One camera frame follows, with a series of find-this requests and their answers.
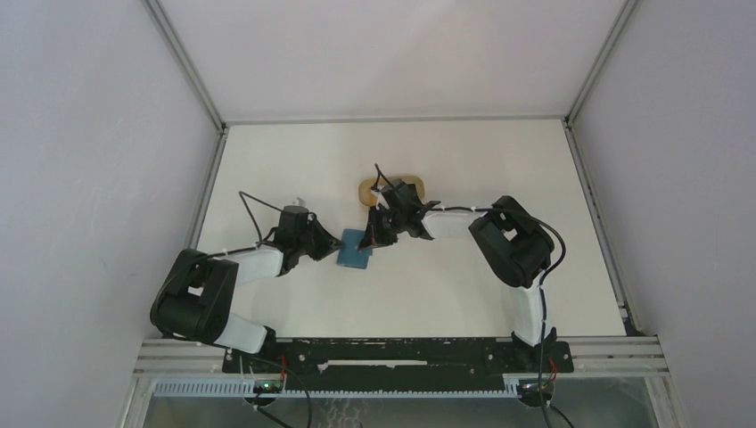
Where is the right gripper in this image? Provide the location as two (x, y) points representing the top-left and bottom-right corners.
(360, 203), (407, 249)

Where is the blue leather card holder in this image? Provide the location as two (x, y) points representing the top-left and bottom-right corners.
(336, 228), (373, 270)

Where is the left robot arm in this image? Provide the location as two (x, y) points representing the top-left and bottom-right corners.
(149, 205), (343, 372)

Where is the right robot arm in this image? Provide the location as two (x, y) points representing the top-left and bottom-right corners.
(358, 178), (555, 371)

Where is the beige oval tray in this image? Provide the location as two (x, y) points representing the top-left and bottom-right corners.
(357, 173), (426, 208)

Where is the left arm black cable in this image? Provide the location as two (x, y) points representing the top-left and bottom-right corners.
(237, 190), (293, 244)

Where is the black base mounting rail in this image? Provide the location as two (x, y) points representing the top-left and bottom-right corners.
(222, 337), (575, 391)

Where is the white slotted cable duct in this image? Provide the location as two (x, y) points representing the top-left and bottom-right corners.
(153, 378), (536, 399)

